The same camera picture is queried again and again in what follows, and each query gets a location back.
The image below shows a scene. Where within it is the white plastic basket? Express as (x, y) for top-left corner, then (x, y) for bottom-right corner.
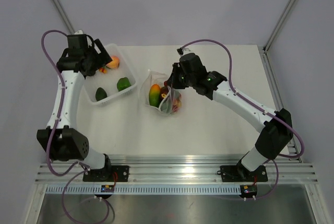
(82, 43), (138, 106)

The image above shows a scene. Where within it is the dark plum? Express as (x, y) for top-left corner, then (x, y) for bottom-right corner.
(160, 86), (169, 100)

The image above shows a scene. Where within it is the clear zip top bag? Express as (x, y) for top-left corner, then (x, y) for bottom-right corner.
(139, 70), (182, 116)

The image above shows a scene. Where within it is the yellow red mango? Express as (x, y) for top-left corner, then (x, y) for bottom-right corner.
(148, 84), (161, 108)

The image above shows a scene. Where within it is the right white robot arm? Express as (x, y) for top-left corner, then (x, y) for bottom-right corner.
(167, 52), (293, 180)

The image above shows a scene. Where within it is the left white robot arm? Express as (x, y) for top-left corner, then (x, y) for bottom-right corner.
(37, 30), (113, 181)

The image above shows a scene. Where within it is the small orange fruit sprig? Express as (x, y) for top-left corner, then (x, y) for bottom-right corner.
(99, 67), (108, 74)

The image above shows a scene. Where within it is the orange peach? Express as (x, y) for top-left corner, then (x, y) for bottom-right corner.
(106, 55), (120, 69)

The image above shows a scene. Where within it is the green pepper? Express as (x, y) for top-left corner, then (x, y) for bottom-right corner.
(116, 77), (132, 91)

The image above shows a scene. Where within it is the green avocado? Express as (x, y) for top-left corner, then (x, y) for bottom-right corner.
(95, 87), (108, 101)

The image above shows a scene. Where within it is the left small circuit board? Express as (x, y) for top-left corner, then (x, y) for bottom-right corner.
(101, 185), (115, 193)

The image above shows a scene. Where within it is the small circuit board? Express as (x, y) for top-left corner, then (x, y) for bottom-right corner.
(101, 185), (115, 193)
(240, 185), (258, 198)

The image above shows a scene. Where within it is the right small circuit board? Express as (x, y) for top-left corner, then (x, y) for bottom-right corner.
(240, 185), (258, 198)

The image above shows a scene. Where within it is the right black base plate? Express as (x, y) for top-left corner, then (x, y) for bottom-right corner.
(217, 165), (268, 183)

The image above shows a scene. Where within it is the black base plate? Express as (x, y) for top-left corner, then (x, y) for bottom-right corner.
(82, 165), (129, 182)
(217, 165), (268, 183)

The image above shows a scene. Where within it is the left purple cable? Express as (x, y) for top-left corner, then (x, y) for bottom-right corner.
(41, 29), (115, 222)

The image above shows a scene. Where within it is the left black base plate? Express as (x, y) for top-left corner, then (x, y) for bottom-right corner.
(82, 165), (129, 182)

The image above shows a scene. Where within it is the white slotted cable duct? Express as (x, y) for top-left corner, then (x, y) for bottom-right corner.
(46, 184), (241, 195)

